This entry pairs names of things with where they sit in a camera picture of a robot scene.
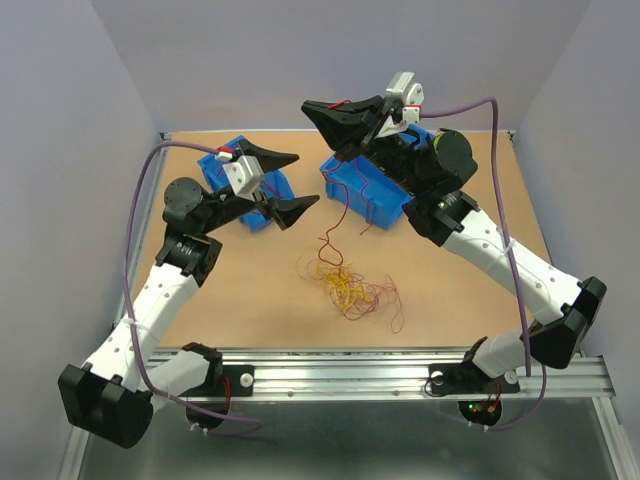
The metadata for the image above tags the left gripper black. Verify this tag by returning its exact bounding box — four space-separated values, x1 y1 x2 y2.
200 140 320 235

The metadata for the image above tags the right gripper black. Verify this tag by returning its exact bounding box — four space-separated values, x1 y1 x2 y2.
303 95 427 198

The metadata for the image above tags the pile of wires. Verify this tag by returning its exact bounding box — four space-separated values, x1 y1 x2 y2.
294 252 405 335

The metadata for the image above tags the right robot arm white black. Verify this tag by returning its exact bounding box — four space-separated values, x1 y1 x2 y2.
301 96 607 396

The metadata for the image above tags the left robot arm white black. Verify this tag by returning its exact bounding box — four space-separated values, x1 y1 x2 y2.
57 139 319 448

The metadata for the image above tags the small blue plastic bin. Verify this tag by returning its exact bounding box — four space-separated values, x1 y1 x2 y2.
198 135 294 233

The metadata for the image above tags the large blue divided bin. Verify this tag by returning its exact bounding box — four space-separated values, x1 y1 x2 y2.
319 126 437 230

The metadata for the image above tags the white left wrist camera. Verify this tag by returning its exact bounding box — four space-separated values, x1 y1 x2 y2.
223 155 264 200

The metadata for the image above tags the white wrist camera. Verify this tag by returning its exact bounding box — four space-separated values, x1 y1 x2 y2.
385 72 424 124
223 155 264 200

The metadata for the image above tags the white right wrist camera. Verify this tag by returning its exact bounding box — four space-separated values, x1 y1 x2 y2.
385 72 424 124

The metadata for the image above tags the aluminium side frame rail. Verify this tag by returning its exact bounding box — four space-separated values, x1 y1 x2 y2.
102 132 173 340

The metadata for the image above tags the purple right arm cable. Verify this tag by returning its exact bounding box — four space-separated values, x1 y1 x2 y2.
419 97 549 432

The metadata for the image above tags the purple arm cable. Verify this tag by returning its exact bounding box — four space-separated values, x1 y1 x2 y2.
419 97 549 432
123 141 264 437

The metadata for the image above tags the aluminium mounting rail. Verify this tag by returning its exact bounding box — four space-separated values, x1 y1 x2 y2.
82 349 616 404

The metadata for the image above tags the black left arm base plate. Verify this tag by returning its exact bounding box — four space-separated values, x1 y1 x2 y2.
179 364 255 397

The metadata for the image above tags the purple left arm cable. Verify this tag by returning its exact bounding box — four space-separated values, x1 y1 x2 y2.
123 141 264 437

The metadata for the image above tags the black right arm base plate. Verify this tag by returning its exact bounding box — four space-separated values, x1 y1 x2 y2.
424 362 520 397

